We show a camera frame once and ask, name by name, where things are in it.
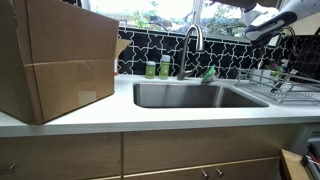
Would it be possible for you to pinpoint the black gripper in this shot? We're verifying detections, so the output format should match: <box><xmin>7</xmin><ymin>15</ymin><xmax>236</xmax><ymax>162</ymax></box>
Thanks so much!
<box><xmin>249</xmin><ymin>31</ymin><xmax>283</xmax><ymax>52</ymax></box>

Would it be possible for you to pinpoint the stainless steel sink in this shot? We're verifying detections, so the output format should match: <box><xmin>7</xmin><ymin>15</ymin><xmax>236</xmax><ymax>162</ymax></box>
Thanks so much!
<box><xmin>133</xmin><ymin>82</ymin><xmax>270</xmax><ymax>110</ymax></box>

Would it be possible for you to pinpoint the plant with purple flower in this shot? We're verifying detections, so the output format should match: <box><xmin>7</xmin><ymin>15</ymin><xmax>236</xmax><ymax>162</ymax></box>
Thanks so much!
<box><xmin>265</xmin><ymin>60</ymin><xmax>285</xmax><ymax>78</ymax></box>

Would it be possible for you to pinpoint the black spatula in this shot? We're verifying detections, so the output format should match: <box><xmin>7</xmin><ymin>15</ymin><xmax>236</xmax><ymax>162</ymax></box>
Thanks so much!
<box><xmin>269</xmin><ymin>80</ymin><xmax>285</xmax><ymax>93</ymax></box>

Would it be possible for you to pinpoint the green sponge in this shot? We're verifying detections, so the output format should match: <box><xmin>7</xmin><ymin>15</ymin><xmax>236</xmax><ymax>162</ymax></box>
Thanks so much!
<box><xmin>200</xmin><ymin>64</ymin><xmax>218</xmax><ymax>85</ymax></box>

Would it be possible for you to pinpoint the brushed steel faucet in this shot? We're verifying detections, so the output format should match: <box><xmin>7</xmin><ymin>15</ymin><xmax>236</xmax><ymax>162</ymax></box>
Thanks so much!
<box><xmin>176</xmin><ymin>24</ymin><xmax>205</xmax><ymax>81</ymax></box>

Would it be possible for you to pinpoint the tall green soap bottle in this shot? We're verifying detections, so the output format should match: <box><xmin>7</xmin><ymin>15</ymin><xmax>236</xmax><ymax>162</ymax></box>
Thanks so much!
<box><xmin>159</xmin><ymin>54</ymin><xmax>172</xmax><ymax>80</ymax></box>

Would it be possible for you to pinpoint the short green soap bottle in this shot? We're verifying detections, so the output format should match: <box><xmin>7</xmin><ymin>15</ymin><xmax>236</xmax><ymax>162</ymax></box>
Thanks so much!
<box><xmin>145</xmin><ymin>60</ymin><xmax>157</xmax><ymax>80</ymax></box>

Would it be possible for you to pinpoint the kitchen window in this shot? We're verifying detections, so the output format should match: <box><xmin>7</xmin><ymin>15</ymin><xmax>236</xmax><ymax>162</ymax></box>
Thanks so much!
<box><xmin>81</xmin><ymin>0</ymin><xmax>282</xmax><ymax>38</ymax></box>

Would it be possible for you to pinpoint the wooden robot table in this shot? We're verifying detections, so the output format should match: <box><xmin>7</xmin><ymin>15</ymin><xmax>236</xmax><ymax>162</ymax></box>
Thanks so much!
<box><xmin>279</xmin><ymin>149</ymin><xmax>313</xmax><ymax>180</ymax></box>

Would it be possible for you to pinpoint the wooden kitchen cabinet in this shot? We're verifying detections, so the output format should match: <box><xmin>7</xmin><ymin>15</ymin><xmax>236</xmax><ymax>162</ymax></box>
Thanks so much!
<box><xmin>0</xmin><ymin>123</ymin><xmax>303</xmax><ymax>180</ymax></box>

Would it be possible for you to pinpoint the brown cardboard box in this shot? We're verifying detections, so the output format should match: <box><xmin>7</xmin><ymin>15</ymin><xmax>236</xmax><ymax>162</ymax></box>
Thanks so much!
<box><xmin>0</xmin><ymin>0</ymin><xmax>133</xmax><ymax>125</ymax></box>

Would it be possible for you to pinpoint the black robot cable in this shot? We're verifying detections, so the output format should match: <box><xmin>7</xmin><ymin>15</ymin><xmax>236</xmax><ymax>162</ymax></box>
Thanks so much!
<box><xmin>266</xmin><ymin>25</ymin><xmax>300</xmax><ymax>58</ymax></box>

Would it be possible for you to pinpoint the metal wire dish rack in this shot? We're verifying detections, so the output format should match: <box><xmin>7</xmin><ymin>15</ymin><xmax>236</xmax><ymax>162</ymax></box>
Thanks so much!
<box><xmin>234</xmin><ymin>68</ymin><xmax>320</xmax><ymax>105</ymax></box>

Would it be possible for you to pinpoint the metal drawer handle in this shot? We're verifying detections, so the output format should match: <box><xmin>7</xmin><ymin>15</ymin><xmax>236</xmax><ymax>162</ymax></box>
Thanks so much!
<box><xmin>0</xmin><ymin>162</ymin><xmax>17</xmax><ymax>175</ymax></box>

